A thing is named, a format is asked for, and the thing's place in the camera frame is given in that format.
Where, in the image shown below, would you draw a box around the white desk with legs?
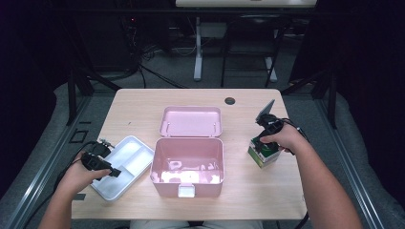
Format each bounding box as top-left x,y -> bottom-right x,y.
175,0 -> 318,83

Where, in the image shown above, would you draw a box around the pink plastic storage box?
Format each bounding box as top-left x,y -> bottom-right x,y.
150,105 -> 225,198

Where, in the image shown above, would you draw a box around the aluminium floor rail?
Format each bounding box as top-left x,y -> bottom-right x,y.
314,97 -> 387,229
5,94 -> 94,229

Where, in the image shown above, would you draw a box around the black metal chair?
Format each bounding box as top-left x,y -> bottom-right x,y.
220,12 -> 288,89

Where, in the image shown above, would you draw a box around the dark computer tower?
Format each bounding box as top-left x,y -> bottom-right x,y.
75,11 -> 139,72

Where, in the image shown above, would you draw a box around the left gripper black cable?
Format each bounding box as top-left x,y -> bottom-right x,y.
23,140 -> 96,229

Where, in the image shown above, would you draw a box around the black metal stand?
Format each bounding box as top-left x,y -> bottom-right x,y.
63,18 -> 122,127
280,63 -> 339,130

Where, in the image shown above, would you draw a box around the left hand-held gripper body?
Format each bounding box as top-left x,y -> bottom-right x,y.
80,138 -> 115,177

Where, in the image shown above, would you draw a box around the green and white carton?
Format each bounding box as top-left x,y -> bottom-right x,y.
247,136 -> 283,169

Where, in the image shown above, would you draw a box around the person's right hand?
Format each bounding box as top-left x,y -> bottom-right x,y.
259,123 -> 309,154

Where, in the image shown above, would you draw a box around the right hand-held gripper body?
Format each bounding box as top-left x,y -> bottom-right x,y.
254,98 -> 285,138

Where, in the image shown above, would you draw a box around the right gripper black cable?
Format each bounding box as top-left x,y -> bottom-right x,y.
280,117 -> 310,156

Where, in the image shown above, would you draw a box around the black floor cables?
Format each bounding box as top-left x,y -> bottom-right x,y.
135,42 -> 189,90

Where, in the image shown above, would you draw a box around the white plastic divided tray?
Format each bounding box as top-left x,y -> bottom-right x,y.
90,135 -> 156,202

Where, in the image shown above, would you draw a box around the person's left hand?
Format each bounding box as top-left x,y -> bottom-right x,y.
61,151 -> 113,196

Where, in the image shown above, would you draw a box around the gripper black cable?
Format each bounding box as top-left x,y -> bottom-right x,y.
280,117 -> 310,156
23,140 -> 96,229

